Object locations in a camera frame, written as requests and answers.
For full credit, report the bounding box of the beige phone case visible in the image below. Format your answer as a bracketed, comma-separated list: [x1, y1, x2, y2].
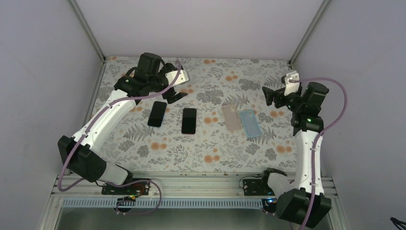
[221, 104, 242, 132]

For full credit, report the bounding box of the black cable at corner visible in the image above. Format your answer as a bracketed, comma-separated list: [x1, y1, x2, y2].
[390, 217, 406, 230]

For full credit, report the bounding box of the slotted cable duct grey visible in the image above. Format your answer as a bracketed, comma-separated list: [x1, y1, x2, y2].
[62, 197, 263, 209]

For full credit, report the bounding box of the left aluminium frame post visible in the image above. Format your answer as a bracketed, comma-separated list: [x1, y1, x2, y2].
[68, 0, 106, 62]

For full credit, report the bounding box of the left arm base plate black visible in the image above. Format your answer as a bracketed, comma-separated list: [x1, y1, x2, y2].
[101, 181, 150, 196]

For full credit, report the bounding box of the aluminium frame post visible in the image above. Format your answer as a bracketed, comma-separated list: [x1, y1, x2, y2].
[289, 0, 331, 69]
[68, 0, 106, 62]

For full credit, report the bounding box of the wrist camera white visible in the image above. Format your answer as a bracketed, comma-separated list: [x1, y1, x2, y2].
[282, 70, 301, 96]
[165, 69, 190, 86]

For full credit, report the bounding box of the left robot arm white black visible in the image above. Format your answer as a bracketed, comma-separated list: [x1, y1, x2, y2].
[57, 53, 190, 194]

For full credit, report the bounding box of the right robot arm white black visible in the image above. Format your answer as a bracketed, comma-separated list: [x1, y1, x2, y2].
[259, 82, 331, 228]

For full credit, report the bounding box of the right aluminium frame post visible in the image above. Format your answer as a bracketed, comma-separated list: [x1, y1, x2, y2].
[289, 0, 331, 69]

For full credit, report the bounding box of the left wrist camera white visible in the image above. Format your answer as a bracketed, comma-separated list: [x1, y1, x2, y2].
[165, 69, 190, 86]

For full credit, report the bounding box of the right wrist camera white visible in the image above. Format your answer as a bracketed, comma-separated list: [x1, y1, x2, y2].
[282, 70, 301, 96]

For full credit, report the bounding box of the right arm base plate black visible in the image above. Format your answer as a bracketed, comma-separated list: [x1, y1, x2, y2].
[242, 178, 274, 196]

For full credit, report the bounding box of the dark blue phone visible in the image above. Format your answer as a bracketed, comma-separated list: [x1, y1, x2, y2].
[147, 101, 167, 127]

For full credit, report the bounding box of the aluminium mounting rail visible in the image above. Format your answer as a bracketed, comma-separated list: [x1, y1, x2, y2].
[50, 171, 338, 199]

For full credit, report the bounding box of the floral patterned table mat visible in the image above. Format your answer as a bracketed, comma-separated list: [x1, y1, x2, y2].
[98, 58, 297, 173]

